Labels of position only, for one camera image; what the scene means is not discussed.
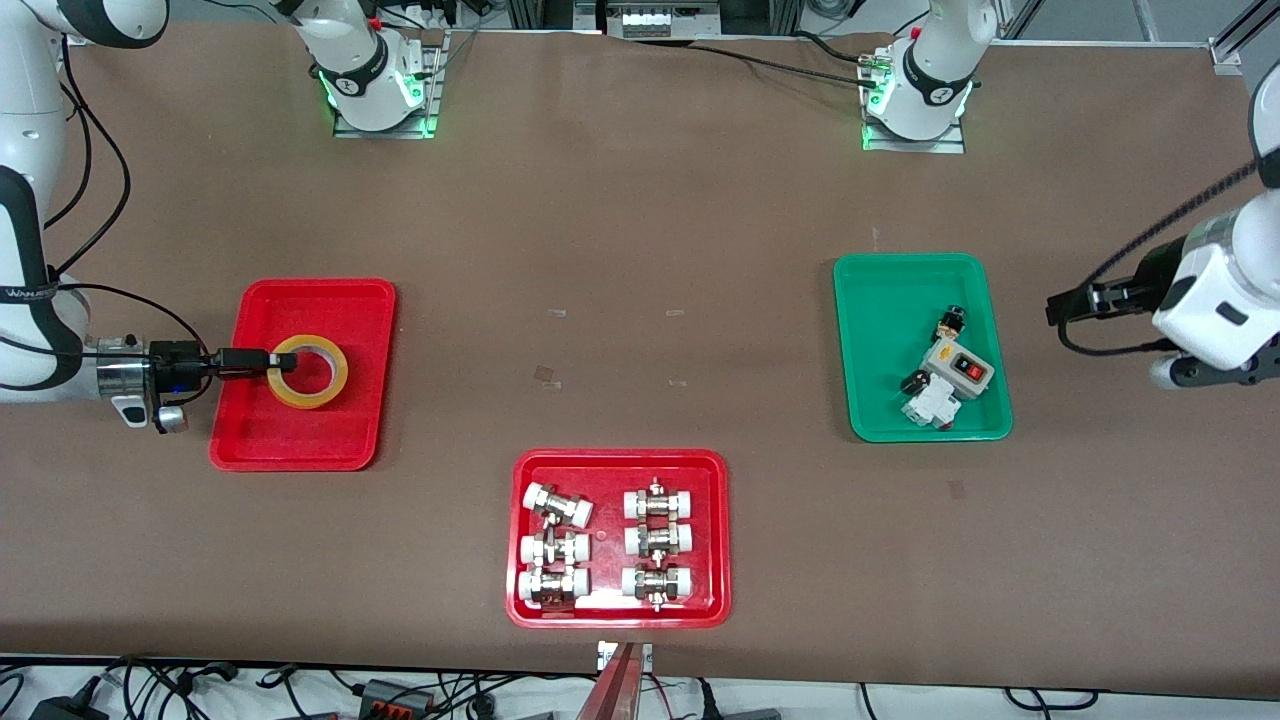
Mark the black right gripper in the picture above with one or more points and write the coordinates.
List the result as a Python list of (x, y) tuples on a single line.
[(174, 354)]

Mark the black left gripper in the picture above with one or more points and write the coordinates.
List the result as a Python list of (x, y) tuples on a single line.
[(1157, 268)]

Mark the yellowish clear packing tape roll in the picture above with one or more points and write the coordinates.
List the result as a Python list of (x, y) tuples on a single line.
[(320, 398)]

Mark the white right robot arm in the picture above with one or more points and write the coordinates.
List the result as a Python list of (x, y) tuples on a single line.
[(25, 110)]

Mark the red plastic tray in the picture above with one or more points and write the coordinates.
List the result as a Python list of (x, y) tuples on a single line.
[(610, 470), (300, 440)]

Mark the green plastic tray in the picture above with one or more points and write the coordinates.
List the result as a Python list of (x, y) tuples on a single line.
[(890, 330)]

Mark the brown tape patch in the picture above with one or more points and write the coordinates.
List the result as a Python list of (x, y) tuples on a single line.
[(546, 375)]

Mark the white circuit breaker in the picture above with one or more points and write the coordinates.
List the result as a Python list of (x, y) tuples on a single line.
[(932, 408)]

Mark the white capped metal pipe fitting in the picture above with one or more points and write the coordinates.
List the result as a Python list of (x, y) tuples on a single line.
[(555, 549), (659, 540), (558, 505), (657, 583), (659, 502), (553, 587)]

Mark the grey power adapter box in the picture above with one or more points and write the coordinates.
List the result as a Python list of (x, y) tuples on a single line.
[(398, 698)]

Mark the black power adapter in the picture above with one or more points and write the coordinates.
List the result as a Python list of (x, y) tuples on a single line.
[(65, 708)]

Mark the white terminal block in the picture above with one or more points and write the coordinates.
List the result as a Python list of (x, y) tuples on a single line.
[(665, 22)]

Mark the black orange push button switch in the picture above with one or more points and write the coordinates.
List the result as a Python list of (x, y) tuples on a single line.
[(950, 323)]

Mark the grey on-off switch box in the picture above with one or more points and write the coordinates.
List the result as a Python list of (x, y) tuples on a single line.
[(962, 368)]

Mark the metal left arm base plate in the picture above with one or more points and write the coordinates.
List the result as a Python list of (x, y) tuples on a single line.
[(950, 145)]

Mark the aluminium corner rail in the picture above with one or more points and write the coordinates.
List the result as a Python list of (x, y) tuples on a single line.
[(1240, 35)]

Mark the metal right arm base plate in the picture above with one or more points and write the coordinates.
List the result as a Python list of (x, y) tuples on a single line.
[(430, 100)]

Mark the aluminium frame structure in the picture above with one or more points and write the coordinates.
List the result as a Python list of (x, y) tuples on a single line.
[(540, 15)]

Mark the small white mount plate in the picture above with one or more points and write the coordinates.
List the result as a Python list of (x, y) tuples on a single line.
[(605, 655)]

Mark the reddish metal mount bar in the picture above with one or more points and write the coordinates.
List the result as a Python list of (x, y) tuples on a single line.
[(612, 695)]

